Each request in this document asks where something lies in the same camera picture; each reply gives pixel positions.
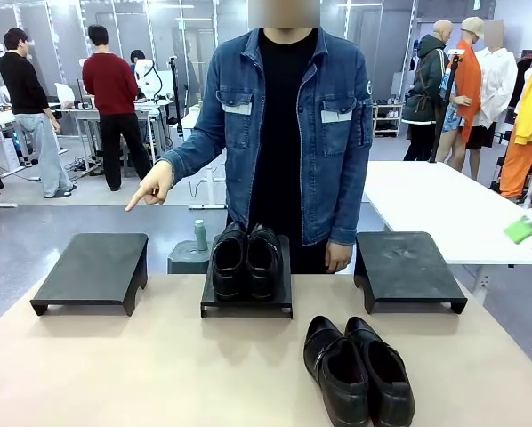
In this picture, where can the person in black sweater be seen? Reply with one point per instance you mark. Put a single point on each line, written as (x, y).
(26, 89)

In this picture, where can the black metal shoe stand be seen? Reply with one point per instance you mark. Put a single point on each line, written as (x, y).
(92, 267)
(246, 307)
(406, 267)

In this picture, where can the person's right hand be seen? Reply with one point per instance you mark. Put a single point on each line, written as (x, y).
(157, 184)

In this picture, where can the mannequin in dark jacket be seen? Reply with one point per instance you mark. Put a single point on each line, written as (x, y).
(426, 84)

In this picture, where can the white background desk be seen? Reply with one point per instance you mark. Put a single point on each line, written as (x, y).
(81, 113)

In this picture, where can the mannequin in orange garment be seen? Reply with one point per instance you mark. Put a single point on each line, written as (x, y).
(466, 89)

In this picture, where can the person in denim jacket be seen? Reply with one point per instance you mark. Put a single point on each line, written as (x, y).
(288, 133)

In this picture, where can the grey-green bottle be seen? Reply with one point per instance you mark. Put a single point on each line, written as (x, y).
(200, 236)

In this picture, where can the person's left forearm denim sleeve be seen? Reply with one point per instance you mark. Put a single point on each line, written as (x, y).
(350, 195)

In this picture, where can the dark-haired seated person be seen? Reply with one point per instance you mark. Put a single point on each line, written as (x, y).
(138, 60)

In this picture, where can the grey plastic stool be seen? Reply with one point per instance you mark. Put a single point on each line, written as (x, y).
(183, 260)

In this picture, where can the person's right forearm denim sleeve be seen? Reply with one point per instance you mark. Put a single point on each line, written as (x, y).
(195, 153)

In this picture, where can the mannequin in white shirt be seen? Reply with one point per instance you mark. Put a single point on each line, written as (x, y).
(497, 84)

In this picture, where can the person in red sweater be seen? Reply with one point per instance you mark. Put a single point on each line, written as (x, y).
(110, 89)

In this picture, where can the white height-adjustable desk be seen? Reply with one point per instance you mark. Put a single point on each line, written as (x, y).
(192, 120)

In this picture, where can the person's left hand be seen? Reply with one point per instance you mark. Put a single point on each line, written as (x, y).
(339, 258)

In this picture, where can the wooden shoe rack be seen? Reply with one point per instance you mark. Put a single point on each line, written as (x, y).
(388, 120)

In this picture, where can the large white table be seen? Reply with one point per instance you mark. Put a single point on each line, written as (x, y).
(426, 200)

